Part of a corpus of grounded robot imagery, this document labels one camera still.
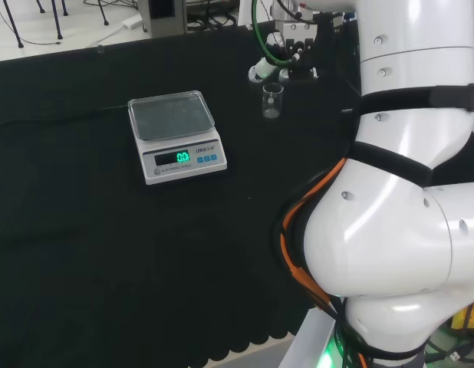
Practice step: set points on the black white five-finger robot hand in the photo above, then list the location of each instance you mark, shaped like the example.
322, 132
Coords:
300, 48

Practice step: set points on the small clear glass beaker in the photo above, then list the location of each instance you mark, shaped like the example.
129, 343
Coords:
272, 111

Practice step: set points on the pale board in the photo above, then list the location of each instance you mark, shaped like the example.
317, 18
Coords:
244, 11

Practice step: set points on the grey metal box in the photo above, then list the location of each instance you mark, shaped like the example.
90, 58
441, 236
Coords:
164, 27

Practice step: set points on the white electronic balance steel pan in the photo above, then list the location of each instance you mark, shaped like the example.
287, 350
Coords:
172, 115

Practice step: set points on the white power strip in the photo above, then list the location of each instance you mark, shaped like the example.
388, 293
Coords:
132, 22

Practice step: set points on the black tripod legs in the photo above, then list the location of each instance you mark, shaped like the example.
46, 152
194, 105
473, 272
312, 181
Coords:
102, 13
15, 32

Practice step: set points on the black bench cloth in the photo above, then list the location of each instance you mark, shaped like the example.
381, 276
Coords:
106, 249

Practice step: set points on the yellow stop button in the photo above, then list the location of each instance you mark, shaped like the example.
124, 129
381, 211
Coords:
461, 321

